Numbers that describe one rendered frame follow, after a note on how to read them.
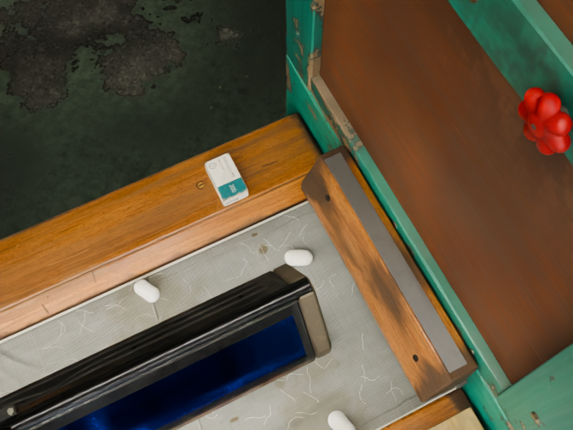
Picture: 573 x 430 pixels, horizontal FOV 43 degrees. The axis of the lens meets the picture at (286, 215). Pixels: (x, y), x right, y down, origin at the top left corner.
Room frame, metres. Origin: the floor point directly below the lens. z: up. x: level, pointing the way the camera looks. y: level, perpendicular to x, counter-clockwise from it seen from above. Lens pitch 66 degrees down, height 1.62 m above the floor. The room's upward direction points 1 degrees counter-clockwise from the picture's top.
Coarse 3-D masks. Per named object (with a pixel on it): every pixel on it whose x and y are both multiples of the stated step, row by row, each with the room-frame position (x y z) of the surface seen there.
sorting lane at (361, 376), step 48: (240, 240) 0.36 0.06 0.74; (288, 240) 0.35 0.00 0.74; (192, 288) 0.29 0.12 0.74; (336, 288) 0.29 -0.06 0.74; (48, 336) 0.23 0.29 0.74; (96, 336) 0.23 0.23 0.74; (336, 336) 0.23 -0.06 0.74; (384, 336) 0.23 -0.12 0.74; (0, 384) 0.17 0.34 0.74; (288, 384) 0.17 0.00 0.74; (336, 384) 0.17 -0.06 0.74; (384, 384) 0.17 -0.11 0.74
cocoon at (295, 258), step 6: (288, 252) 0.33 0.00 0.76; (294, 252) 0.33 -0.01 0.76; (300, 252) 0.33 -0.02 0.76; (306, 252) 0.33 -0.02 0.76; (288, 258) 0.32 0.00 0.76; (294, 258) 0.32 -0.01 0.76; (300, 258) 0.32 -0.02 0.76; (306, 258) 0.32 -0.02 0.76; (312, 258) 0.32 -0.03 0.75; (294, 264) 0.32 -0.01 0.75; (300, 264) 0.32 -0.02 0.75; (306, 264) 0.32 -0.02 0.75
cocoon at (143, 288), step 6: (138, 282) 0.29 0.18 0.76; (144, 282) 0.29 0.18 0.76; (138, 288) 0.28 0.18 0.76; (144, 288) 0.28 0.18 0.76; (150, 288) 0.28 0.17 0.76; (156, 288) 0.29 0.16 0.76; (138, 294) 0.28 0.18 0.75; (144, 294) 0.28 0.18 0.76; (150, 294) 0.28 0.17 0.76; (156, 294) 0.28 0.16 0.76; (150, 300) 0.27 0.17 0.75; (156, 300) 0.27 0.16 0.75
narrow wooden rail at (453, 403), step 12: (444, 396) 0.15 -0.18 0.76; (456, 396) 0.15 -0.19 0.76; (420, 408) 0.14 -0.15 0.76; (432, 408) 0.14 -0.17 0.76; (444, 408) 0.14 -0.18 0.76; (456, 408) 0.14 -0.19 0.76; (408, 420) 0.12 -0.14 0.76; (420, 420) 0.12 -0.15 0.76; (432, 420) 0.12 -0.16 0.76; (444, 420) 0.12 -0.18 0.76; (480, 420) 0.12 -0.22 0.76
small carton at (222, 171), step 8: (216, 160) 0.45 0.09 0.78; (224, 160) 0.45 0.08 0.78; (232, 160) 0.45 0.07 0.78; (208, 168) 0.44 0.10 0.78; (216, 168) 0.44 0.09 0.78; (224, 168) 0.44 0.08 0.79; (232, 168) 0.44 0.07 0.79; (216, 176) 0.43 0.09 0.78; (224, 176) 0.43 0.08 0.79; (232, 176) 0.43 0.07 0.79; (240, 176) 0.43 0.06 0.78; (216, 184) 0.41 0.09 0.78; (224, 184) 0.41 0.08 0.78; (232, 184) 0.41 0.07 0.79; (240, 184) 0.41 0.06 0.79; (224, 192) 0.40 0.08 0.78; (232, 192) 0.40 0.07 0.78; (240, 192) 0.40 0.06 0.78; (224, 200) 0.39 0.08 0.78; (232, 200) 0.40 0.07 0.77
